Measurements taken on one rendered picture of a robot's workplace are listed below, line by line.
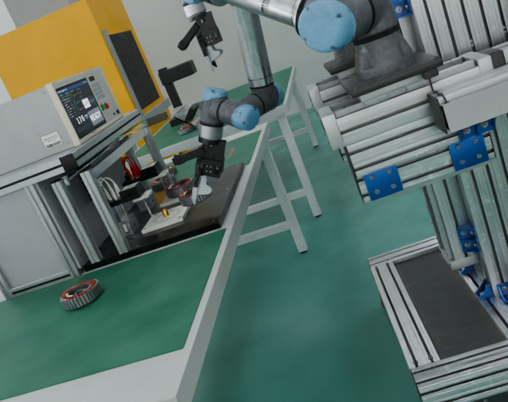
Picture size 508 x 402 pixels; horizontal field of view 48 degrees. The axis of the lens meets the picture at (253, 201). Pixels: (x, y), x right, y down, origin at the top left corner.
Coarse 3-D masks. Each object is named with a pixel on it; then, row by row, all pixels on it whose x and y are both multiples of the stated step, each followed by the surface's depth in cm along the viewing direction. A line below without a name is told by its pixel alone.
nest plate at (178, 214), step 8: (176, 208) 198; (184, 208) 194; (152, 216) 200; (160, 216) 196; (168, 216) 193; (176, 216) 189; (184, 216) 188; (152, 224) 191; (160, 224) 187; (168, 224) 187; (144, 232) 189
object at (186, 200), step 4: (208, 184) 184; (192, 188) 187; (184, 192) 185; (188, 192) 187; (212, 192) 183; (180, 196) 183; (184, 196) 181; (188, 196) 180; (200, 196) 180; (204, 196) 180; (208, 196) 182; (180, 200) 182; (184, 200) 180; (188, 200) 180; (196, 200) 179; (200, 200) 180; (184, 204) 181; (188, 204) 180; (192, 204) 180
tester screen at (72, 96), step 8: (72, 88) 186; (80, 88) 192; (88, 88) 198; (64, 96) 179; (72, 96) 185; (80, 96) 190; (88, 96) 196; (64, 104) 178; (72, 104) 183; (80, 104) 188; (96, 104) 200; (72, 112) 181; (80, 112) 186; (72, 120) 179; (88, 120) 190; (104, 120) 203; (88, 128) 188
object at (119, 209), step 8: (136, 184) 190; (120, 192) 189; (128, 192) 189; (136, 192) 189; (144, 192) 193; (112, 200) 191; (120, 200) 190; (128, 200) 190; (136, 200) 190; (120, 208) 195; (120, 216) 193
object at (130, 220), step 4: (132, 212) 198; (124, 216) 197; (128, 216) 195; (132, 216) 197; (124, 220) 192; (128, 220) 193; (132, 220) 196; (136, 220) 199; (120, 224) 193; (128, 224) 192; (132, 224) 195; (136, 224) 198; (128, 228) 193; (132, 228) 194; (136, 228) 197; (124, 232) 194; (128, 232) 194; (132, 232) 193
